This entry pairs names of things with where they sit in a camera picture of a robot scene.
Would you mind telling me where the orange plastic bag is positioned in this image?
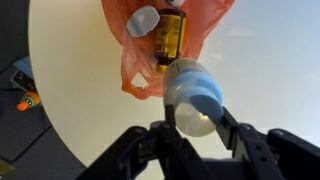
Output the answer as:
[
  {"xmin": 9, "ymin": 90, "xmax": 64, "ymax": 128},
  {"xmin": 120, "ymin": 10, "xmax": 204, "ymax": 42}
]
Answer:
[{"xmin": 101, "ymin": 0, "xmax": 236, "ymax": 101}]

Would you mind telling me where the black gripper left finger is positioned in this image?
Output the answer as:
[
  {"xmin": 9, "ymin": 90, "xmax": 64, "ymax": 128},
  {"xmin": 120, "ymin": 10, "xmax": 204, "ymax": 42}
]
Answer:
[{"xmin": 76, "ymin": 103, "xmax": 214, "ymax": 180}]

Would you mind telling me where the white flip cap container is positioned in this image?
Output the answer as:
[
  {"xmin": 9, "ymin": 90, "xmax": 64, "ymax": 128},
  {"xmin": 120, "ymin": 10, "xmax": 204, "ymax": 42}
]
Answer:
[{"xmin": 125, "ymin": 5, "xmax": 161, "ymax": 38}]

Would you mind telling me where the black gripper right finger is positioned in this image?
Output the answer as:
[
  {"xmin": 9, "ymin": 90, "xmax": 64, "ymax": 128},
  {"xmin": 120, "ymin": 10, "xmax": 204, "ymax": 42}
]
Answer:
[{"xmin": 215, "ymin": 106, "xmax": 320, "ymax": 180}]

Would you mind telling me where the grey control box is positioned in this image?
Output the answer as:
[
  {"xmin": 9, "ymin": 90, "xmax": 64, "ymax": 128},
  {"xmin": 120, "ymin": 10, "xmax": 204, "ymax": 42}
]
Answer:
[{"xmin": 9, "ymin": 55, "xmax": 38, "ymax": 93}]

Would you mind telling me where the amber bottle with yellow label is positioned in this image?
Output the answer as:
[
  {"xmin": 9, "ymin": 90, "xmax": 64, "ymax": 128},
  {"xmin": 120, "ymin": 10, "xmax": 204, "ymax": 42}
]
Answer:
[{"xmin": 153, "ymin": 8, "xmax": 188, "ymax": 75}]

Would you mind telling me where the white plastic pill bottle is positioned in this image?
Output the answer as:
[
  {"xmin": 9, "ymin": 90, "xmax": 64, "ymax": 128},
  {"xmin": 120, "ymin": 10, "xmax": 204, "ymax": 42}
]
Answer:
[{"xmin": 162, "ymin": 57, "xmax": 225, "ymax": 138}]

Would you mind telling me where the white blue round cap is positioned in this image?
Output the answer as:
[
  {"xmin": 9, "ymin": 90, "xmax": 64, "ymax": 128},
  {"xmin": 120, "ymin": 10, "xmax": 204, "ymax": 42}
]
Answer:
[{"xmin": 164, "ymin": 0, "xmax": 186, "ymax": 9}]

